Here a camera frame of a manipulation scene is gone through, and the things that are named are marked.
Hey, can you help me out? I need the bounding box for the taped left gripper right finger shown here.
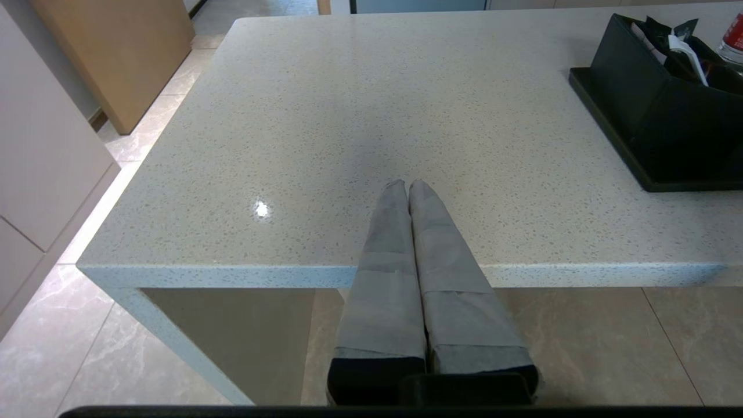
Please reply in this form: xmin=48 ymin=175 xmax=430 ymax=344
xmin=408 ymin=179 xmax=542 ymax=402

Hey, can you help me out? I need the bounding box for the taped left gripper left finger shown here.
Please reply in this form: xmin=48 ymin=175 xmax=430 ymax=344
xmin=327 ymin=179 xmax=428 ymax=404

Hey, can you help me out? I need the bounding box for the clear water bottle red cap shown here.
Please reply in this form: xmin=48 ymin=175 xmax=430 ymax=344
xmin=717 ymin=13 xmax=743 ymax=64

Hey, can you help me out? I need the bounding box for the green tea packet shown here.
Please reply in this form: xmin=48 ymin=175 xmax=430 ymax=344
xmin=645 ymin=16 xmax=701 ymax=45

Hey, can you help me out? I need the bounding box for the black rectangular tray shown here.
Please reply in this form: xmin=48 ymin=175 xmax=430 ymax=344
xmin=569 ymin=67 xmax=743 ymax=192

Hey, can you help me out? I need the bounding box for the black organizer box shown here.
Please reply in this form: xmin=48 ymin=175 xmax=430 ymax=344
xmin=590 ymin=13 xmax=743 ymax=182

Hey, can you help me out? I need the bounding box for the wooden door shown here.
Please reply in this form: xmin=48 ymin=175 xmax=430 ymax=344
xmin=30 ymin=0 xmax=196 ymax=135

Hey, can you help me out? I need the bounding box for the white tall cabinet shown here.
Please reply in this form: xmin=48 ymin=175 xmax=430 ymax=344
xmin=0 ymin=0 xmax=121 ymax=340

